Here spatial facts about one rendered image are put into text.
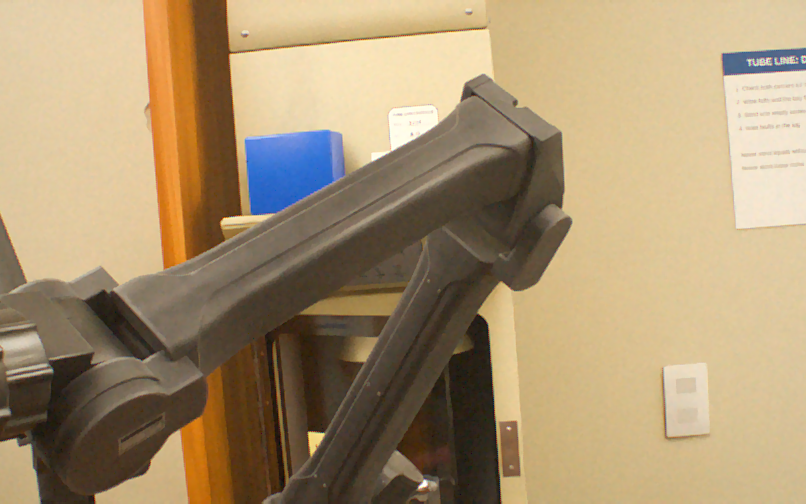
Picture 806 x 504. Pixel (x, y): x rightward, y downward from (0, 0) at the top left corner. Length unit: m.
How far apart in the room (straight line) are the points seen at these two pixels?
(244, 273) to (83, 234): 1.32
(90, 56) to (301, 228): 1.32
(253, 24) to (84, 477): 0.93
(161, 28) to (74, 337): 0.84
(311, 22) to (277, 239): 0.79
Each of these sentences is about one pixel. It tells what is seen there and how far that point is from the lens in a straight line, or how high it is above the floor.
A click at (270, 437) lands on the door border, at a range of 1.52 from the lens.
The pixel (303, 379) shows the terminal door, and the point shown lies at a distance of 1.45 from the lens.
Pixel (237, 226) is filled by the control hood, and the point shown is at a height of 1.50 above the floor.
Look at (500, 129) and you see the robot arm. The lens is 0.84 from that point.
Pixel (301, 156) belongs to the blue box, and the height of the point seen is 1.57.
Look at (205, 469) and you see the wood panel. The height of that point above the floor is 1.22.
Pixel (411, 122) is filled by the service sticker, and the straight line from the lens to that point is 1.48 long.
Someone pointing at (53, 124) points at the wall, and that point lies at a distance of 2.05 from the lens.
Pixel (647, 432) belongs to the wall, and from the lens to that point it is 1.96.
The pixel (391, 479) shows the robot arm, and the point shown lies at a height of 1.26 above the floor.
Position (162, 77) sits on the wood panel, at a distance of 1.45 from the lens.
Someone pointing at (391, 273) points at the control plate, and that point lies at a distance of 1.44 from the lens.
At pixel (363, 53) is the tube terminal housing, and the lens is 1.49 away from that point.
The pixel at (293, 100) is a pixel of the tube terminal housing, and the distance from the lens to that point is 1.50.
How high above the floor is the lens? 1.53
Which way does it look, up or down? 3 degrees down
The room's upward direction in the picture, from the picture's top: 5 degrees counter-clockwise
